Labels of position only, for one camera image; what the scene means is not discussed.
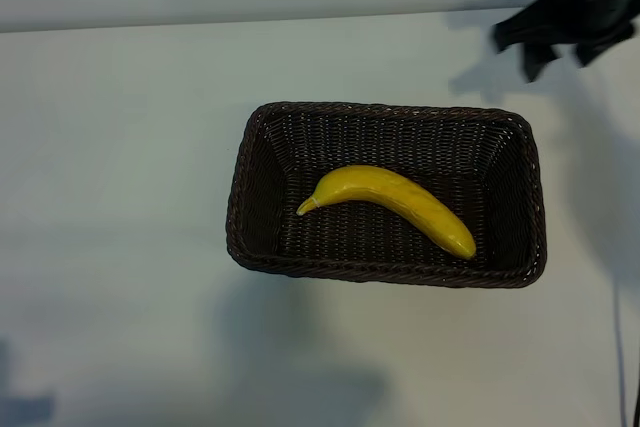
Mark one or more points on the dark brown woven basket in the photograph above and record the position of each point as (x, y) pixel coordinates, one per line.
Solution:
(380, 142)

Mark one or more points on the yellow banana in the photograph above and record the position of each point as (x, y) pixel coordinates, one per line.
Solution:
(390, 194)

